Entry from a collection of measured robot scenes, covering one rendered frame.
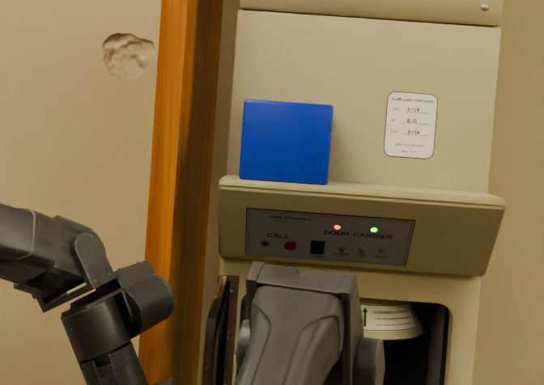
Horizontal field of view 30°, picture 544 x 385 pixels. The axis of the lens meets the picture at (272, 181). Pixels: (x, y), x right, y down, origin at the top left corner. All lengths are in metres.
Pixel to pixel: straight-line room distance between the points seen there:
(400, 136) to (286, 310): 0.58
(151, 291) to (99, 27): 0.72
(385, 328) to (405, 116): 0.27
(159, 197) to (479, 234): 0.37
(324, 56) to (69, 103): 0.60
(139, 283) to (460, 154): 0.43
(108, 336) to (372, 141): 0.42
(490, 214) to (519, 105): 0.57
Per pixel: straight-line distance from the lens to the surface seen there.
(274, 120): 1.13
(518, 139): 1.71
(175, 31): 1.16
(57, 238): 1.01
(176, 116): 1.16
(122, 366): 1.03
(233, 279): 1.25
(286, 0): 1.25
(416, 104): 1.25
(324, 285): 0.71
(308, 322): 0.69
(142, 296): 1.07
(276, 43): 1.24
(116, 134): 1.70
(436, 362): 1.34
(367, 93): 1.24
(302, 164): 1.13
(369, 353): 0.77
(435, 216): 1.15
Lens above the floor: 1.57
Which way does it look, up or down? 3 degrees down
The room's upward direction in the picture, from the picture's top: 4 degrees clockwise
